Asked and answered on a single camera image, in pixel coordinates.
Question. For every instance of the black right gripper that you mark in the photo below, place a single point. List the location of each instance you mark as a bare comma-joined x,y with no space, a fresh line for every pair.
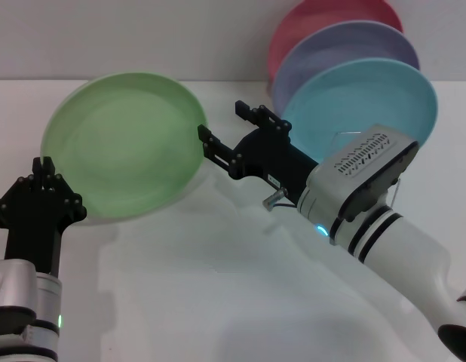
274,158

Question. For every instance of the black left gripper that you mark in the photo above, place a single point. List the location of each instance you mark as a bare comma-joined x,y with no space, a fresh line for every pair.
37,237

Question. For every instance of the green round plate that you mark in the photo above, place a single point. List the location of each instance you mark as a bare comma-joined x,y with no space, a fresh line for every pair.
123,151

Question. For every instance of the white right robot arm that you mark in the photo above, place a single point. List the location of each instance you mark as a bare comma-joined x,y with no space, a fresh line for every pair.
406,252

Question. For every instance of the light blue round plate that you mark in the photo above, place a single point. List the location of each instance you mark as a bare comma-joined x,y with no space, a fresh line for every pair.
350,98

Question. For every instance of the purple round plate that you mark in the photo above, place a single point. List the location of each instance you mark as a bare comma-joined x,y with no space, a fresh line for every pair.
331,49

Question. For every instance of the red round plate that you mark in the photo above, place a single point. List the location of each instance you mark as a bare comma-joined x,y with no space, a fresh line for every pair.
312,19

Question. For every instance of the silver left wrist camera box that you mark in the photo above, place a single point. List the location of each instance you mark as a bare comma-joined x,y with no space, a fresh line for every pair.
12,283

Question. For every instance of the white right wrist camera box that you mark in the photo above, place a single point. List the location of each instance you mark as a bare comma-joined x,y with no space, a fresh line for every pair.
368,158

